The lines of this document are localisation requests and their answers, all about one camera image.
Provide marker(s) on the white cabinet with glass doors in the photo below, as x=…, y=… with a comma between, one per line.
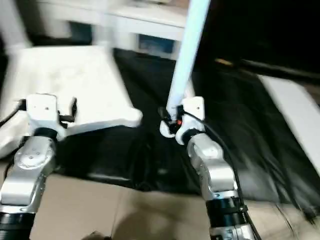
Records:
x=137, y=15

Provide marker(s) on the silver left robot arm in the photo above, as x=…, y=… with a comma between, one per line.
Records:
x=27, y=170

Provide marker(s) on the black mat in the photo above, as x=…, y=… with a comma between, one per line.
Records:
x=250, y=137

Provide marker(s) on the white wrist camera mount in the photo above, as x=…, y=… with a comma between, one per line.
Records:
x=193, y=112
x=42, y=110

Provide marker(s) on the small yellow box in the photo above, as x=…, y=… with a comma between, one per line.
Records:
x=224, y=61

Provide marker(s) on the dark long rod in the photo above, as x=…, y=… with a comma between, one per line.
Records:
x=280, y=68

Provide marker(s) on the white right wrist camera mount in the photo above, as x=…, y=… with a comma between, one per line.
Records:
x=193, y=112

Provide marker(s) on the white plastic table top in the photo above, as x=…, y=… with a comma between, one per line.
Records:
x=75, y=87

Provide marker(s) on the white plastic table leg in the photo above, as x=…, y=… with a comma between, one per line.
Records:
x=104, y=22
x=18, y=22
x=187, y=50
x=192, y=87

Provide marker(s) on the white sheet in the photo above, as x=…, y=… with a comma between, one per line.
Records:
x=295, y=112

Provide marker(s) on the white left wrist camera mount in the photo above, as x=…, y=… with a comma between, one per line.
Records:
x=42, y=110

